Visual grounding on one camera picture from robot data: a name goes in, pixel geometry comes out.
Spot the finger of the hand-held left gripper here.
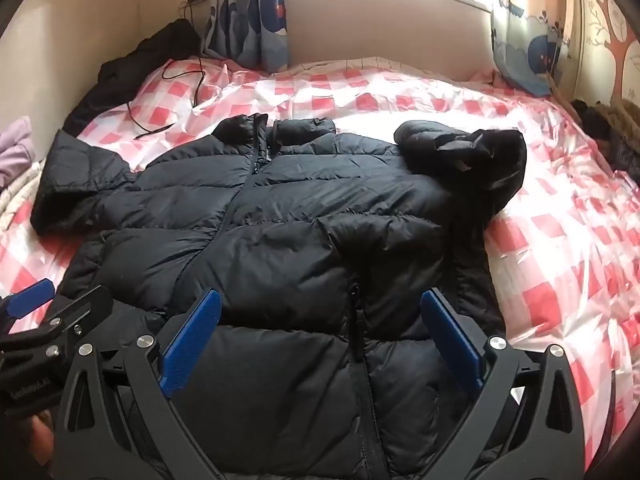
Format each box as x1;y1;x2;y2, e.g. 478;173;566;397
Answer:
0;285;115;361
0;278;56;333

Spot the blue printed curtain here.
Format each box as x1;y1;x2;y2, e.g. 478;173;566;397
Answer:
490;0;576;98
202;0;291;72

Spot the purple garment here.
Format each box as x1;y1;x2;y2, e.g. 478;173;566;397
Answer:
0;116;36;188

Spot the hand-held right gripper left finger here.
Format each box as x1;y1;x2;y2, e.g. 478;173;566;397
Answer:
52;288;223;480

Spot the brown fur garment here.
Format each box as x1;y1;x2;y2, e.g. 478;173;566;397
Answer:
570;97;640;186

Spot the person's left hand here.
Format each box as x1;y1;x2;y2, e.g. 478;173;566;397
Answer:
27;407;57;468

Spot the black cable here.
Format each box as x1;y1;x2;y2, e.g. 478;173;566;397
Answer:
127;0;207;142

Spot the pink checkered bed sheet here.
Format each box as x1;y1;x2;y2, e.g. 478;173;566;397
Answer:
0;56;640;466

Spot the tree wall decal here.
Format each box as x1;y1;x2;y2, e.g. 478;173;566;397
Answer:
580;0;640;101

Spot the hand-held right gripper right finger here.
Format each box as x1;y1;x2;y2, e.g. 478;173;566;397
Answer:
420;287;586;480

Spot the black garment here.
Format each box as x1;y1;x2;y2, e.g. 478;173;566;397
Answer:
62;19;203;138

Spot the black puffer jacket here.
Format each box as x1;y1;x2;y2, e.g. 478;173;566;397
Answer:
30;114;528;478

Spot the beige blanket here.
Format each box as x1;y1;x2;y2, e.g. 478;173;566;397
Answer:
0;160;46;231

